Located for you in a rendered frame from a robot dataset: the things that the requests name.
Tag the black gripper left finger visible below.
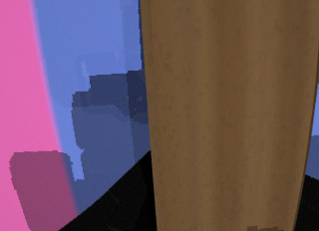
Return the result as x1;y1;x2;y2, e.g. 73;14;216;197
59;151;159;231

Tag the brown wooden board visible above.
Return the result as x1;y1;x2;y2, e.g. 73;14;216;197
140;0;319;231

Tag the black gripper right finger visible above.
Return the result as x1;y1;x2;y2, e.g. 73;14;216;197
295;174;319;231

